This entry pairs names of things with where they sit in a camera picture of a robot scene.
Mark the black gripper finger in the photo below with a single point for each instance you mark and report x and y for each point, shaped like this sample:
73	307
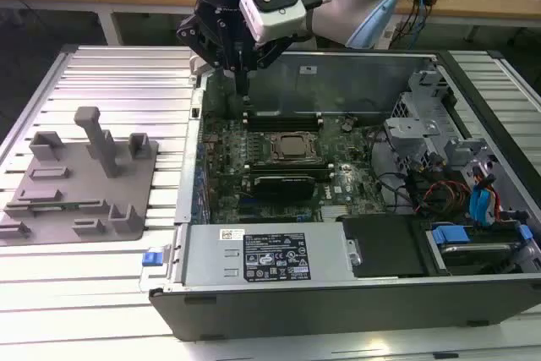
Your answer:
270	52
203	35

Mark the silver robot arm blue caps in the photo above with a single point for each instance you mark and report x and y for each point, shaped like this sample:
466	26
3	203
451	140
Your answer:
338	10

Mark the black RAM slot bank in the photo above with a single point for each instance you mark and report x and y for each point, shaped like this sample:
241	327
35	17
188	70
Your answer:
283	123
287	167

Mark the silver CPU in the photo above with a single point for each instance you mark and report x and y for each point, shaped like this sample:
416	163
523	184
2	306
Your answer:
293	145

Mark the metal CPU socket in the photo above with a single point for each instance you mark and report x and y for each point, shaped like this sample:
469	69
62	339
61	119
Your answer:
272	154

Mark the round coin battery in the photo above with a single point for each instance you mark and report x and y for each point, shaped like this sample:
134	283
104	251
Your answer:
347	126

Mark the black graphics card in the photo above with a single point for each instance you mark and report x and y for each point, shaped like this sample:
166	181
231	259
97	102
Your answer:
283	187

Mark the green motherboard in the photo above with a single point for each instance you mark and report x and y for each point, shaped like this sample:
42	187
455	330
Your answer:
351	175

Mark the grey metal drive cage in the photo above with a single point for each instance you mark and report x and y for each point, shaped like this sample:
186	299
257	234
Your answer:
416	124

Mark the grey parts rack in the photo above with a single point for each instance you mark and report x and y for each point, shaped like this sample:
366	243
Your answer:
84	192

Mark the grey power supply with label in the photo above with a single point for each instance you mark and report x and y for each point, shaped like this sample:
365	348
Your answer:
211	259

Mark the black disk bay cover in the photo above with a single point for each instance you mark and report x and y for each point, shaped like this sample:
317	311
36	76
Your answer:
384	247

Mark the blue case latch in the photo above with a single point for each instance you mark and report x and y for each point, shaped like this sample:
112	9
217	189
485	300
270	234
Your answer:
153	258

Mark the blue disk carrier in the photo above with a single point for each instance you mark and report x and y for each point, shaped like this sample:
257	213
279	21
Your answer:
450	235

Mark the open black PC case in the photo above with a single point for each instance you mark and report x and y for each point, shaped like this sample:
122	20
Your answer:
296	314

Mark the blue plastic clip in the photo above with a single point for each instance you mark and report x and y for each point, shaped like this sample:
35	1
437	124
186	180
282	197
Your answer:
524	236

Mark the white and black camera box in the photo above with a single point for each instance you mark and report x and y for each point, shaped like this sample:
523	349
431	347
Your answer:
274	6

